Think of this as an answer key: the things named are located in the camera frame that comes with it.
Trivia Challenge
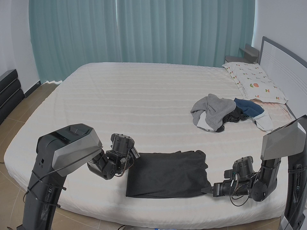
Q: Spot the black T-shirt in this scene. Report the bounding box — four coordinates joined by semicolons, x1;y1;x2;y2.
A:
125;149;211;198

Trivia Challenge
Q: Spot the grey bedside table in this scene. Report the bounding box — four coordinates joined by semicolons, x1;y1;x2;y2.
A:
225;44;260;64

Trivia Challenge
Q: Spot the white printed pillow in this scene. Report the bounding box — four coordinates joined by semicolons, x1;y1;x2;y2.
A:
222;61;288;104

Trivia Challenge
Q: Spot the pile of clothes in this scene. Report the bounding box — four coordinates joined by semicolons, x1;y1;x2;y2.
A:
191;94;273;132

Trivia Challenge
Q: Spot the blue-green curtain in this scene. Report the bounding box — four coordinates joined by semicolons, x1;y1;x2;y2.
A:
116;0;256;68
29;0;119;84

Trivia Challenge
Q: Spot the bed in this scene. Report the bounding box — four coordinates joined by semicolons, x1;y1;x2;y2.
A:
4;36;307;226

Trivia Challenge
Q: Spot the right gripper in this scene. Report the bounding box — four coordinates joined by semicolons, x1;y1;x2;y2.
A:
201;179;252;198

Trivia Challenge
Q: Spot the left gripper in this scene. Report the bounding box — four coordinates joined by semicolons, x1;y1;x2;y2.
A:
115;147;141;177

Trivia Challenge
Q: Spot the black chest of drawers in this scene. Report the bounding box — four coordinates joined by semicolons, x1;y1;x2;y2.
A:
0;69;25;125

